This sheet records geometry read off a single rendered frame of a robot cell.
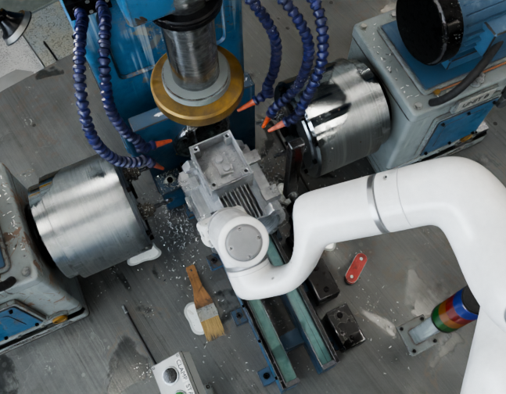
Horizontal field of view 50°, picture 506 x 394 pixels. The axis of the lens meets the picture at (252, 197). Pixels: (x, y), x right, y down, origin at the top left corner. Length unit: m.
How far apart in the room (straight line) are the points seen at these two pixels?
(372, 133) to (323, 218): 0.52
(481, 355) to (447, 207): 0.23
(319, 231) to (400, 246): 0.71
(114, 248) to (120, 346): 0.33
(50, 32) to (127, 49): 1.25
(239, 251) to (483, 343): 0.38
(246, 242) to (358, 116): 0.51
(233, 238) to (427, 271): 0.77
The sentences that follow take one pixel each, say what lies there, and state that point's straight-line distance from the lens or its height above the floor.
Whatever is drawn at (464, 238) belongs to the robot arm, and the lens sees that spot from 0.77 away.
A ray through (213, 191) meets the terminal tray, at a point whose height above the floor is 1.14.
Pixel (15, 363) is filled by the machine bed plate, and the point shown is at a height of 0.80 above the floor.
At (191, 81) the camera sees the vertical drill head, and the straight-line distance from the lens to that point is 1.01.
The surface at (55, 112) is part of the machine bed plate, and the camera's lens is 1.77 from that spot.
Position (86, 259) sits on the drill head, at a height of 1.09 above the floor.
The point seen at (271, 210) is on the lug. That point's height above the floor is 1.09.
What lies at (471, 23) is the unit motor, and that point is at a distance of 1.25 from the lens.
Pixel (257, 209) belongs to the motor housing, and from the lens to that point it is 1.19.
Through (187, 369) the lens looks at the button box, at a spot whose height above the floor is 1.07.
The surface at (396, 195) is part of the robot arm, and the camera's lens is 0.78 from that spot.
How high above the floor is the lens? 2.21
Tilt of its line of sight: 67 degrees down
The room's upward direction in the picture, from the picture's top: 1 degrees counter-clockwise
